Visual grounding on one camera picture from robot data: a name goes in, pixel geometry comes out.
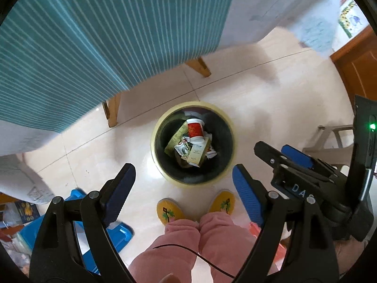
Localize wooden door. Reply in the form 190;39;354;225
330;25;377;109

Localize yellow embroidered slipper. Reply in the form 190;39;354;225
208;191;236;214
157;198;187;227

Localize blue printed box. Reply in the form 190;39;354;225
6;202;40;221

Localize yellow green packet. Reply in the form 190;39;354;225
164;122;189;157

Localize beige carton box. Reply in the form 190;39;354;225
186;141;213;167

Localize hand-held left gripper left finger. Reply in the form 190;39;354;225
29;163;137;283

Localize red and white cup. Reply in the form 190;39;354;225
185;118;206;143

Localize blue plastic stool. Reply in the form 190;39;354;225
57;189;134;275

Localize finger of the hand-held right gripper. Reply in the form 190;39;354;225
281;145;337;180
254;141;295;172

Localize clear plastic bag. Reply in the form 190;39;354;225
0;221;33;260

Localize white sachet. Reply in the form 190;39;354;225
205;134;218;158

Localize colourful printed board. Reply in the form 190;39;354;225
337;0;370;39

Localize person's pink pants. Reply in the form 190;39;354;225
128;212;279;283

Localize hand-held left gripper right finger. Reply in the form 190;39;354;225
232;163;339;283

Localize red plastic bag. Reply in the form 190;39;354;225
249;221;287;260

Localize grey plastic stool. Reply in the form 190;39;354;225
303;125;355;171

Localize yellow rimmed trash bin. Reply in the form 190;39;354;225
151;102;238;187

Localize black cable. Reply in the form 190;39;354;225
152;244;236;279

